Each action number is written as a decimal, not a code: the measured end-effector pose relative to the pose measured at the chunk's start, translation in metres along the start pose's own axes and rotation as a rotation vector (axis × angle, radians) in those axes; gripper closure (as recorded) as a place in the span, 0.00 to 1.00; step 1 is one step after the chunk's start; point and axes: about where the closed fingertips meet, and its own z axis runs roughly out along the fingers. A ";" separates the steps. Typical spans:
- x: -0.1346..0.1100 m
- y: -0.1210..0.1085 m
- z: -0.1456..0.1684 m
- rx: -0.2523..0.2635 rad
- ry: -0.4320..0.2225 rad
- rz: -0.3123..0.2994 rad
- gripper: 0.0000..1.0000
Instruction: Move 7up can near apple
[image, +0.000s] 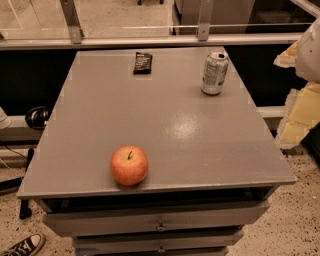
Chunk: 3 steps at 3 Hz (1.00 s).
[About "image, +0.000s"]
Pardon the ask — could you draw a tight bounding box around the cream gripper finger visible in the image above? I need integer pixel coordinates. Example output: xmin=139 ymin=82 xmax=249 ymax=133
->
xmin=275 ymin=82 xmax=320 ymax=149
xmin=273 ymin=41 xmax=299 ymax=68

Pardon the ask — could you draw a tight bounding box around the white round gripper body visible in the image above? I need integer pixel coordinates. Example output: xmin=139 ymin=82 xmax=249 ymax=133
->
xmin=295 ymin=17 xmax=320 ymax=83

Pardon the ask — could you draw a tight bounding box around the silver green 7up can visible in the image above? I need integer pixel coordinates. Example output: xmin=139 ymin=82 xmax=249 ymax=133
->
xmin=201 ymin=51 xmax=229 ymax=95

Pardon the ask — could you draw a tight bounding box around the red yellow apple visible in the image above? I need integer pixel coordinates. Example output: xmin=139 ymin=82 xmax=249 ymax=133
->
xmin=110 ymin=145 xmax=148 ymax=186

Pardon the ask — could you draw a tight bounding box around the top grey drawer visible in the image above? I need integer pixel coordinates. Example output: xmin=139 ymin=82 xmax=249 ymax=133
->
xmin=43 ymin=200 xmax=269 ymax=237

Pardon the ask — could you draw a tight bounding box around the grey drawer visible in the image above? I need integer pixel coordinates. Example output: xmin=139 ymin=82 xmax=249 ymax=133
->
xmin=43 ymin=200 xmax=269 ymax=237
xmin=73 ymin=230 xmax=243 ymax=256

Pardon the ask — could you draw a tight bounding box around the black snack bar wrapper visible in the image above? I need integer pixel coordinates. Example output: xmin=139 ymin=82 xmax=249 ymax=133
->
xmin=133 ymin=52 xmax=153 ymax=74

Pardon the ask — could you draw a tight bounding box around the grey drawer cabinet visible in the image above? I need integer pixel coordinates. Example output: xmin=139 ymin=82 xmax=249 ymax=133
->
xmin=16 ymin=46 xmax=298 ymax=256

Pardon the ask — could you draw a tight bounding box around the black round object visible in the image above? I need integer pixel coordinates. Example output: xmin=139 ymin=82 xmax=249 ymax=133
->
xmin=25 ymin=106 xmax=50 ymax=130

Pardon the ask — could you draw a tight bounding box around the metal glass railing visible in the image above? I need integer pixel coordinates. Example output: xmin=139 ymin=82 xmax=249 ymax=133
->
xmin=0 ymin=0 xmax=320 ymax=50

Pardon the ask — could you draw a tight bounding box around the black stand leg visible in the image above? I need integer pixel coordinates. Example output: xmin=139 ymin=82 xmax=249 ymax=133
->
xmin=0 ymin=147 xmax=36 ymax=220

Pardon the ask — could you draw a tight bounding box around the black white sneaker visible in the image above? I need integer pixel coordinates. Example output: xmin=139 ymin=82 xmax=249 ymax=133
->
xmin=0 ymin=233 xmax=46 ymax=256

